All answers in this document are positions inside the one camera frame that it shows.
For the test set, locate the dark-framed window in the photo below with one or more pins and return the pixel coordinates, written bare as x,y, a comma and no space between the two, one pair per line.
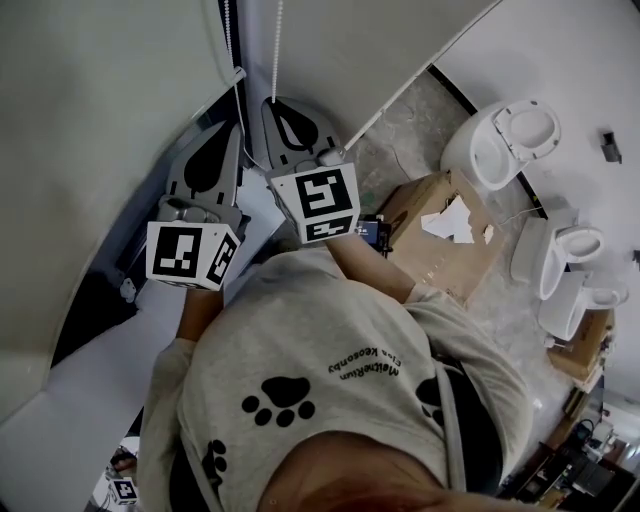
100,280

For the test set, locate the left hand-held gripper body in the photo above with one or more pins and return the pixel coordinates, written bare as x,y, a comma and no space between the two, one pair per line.
175,250

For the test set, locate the white window sill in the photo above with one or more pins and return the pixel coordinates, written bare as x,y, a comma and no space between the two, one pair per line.
75,390

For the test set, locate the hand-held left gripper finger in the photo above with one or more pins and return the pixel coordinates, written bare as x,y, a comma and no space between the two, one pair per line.
234,185
176,172

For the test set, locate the black wall bracket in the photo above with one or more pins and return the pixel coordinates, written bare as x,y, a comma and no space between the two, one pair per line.
612,147

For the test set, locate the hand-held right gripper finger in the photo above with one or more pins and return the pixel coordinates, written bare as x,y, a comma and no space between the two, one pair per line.
272,150
325,132

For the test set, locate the small white window latch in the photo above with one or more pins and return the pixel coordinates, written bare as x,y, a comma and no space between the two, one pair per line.
127,289

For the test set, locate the person's grey paw-print shirt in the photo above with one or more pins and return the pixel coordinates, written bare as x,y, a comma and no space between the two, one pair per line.
310,325

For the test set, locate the white toilet with raised lid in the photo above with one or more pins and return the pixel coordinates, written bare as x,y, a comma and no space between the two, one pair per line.
485,145

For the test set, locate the person's left forearm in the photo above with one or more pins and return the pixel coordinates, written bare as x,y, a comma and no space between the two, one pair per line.
200,315

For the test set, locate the white roller window blind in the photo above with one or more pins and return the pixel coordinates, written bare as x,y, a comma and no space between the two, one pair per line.
75,125

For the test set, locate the black handheld screen device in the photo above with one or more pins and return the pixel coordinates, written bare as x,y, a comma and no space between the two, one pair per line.
372,231

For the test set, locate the large torn white paper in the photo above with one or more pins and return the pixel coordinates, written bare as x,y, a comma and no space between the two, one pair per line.
450,222

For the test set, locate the small brown cardboard box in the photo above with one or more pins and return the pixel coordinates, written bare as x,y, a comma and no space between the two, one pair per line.
580,350

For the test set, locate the person's head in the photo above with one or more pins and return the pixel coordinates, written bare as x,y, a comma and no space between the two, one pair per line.
370,475

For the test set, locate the person's right forearm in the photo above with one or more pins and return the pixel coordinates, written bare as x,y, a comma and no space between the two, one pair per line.
370,270

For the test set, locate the large brown cardboard box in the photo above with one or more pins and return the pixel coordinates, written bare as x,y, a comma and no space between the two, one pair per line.
440,265

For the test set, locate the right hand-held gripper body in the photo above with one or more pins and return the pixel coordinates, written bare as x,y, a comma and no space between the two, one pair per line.
320,192

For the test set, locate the black electronics clutter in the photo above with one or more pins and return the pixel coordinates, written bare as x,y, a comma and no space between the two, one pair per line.
575,465

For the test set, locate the small white paper scrap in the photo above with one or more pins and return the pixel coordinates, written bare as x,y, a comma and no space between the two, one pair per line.
489,234

